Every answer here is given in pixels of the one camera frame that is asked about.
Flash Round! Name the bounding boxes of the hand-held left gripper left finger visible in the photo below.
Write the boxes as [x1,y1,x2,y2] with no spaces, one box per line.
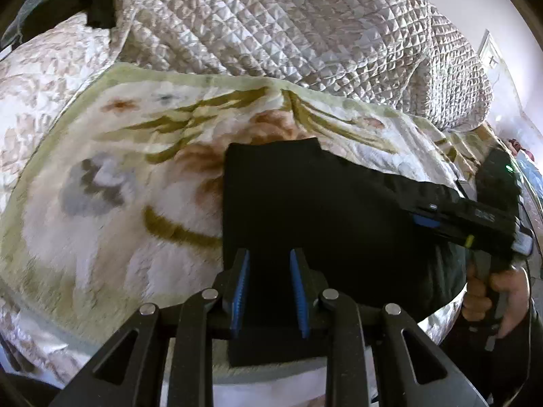
[49,248,251,407]

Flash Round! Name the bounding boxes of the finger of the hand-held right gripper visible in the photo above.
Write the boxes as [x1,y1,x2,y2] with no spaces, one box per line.
[403,201,465,240]

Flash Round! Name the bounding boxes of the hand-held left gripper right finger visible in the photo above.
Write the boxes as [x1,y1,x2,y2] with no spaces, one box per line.
[289,247,488,407]

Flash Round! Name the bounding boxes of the black pants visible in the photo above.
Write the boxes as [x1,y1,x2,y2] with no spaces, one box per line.
[221,137,471,367]

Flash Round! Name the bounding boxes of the person's right forearm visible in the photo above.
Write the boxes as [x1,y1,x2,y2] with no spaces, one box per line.
[498,297,539,395]

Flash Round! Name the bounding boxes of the person's right hand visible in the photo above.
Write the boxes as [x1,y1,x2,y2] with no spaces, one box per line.
[462,263,531,340]

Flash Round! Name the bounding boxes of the white printed fleece blanket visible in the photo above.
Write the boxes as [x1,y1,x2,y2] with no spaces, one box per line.
[0,63,484,391]

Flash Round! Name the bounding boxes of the grey quilted bedspread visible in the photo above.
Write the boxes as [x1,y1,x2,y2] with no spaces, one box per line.
[108,0,493,133]

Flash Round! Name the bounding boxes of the floral bed sheet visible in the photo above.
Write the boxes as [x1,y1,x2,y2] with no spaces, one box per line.
[0,13,124,391]

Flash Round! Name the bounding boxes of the dark cloth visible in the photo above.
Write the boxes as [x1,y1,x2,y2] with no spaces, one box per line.
[0,0,117,47]

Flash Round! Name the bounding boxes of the sheer white cloth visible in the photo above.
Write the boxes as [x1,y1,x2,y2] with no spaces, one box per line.
[0,0,86,47]

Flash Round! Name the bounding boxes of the white wall socket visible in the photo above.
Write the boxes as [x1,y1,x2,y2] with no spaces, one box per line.
[479,30,506,69]

